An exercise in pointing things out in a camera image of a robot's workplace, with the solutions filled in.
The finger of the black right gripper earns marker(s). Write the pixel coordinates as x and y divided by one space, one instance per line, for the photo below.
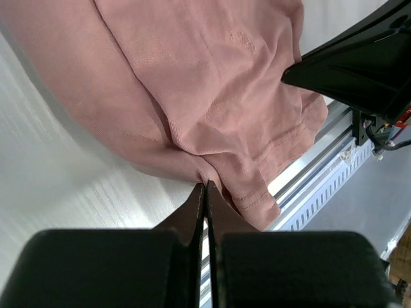
367 67

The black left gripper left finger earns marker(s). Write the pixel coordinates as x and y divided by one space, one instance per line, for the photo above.
185 225

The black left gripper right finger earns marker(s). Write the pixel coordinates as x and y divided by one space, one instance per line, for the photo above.
237 261

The dusty pink graphic t-shirt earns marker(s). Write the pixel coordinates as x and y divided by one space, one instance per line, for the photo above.
190 90

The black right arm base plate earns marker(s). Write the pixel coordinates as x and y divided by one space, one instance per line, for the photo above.
359 124

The aluminium mounting rail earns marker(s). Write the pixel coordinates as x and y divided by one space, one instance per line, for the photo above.
303 177

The white slotted cable duct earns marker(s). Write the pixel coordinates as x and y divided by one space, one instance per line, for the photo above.
312 197

